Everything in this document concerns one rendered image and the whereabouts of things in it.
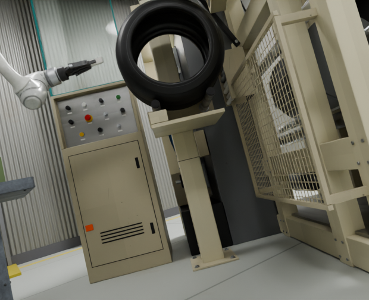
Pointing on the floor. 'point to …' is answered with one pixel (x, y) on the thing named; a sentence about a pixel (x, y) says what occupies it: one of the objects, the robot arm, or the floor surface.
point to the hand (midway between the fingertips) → (96, 61)
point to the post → (188, 161)
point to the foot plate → (197, 264)
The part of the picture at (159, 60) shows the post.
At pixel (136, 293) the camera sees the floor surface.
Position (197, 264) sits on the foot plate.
